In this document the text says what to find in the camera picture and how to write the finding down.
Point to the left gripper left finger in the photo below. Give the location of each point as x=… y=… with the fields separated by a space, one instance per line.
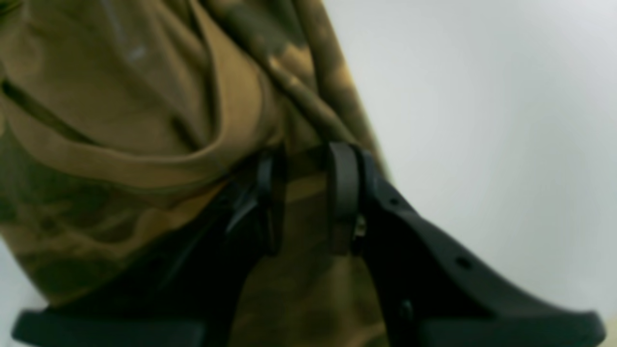
x=183 y=292

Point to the camouflage t-shirt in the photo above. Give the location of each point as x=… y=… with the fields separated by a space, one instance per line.
x=121 y=120

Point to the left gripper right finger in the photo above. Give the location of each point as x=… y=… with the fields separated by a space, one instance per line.
x=432 y=291

